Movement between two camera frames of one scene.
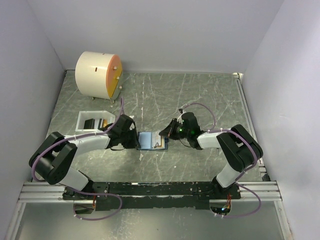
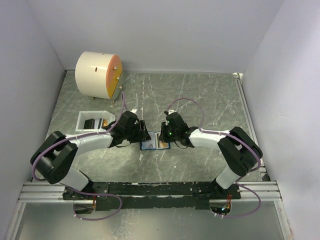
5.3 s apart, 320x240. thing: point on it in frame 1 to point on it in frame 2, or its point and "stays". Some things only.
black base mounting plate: (184, 194) stays
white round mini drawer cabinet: (98, 75) stays
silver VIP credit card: (156, 139) to (149, 144)
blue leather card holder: (152, 140) stays
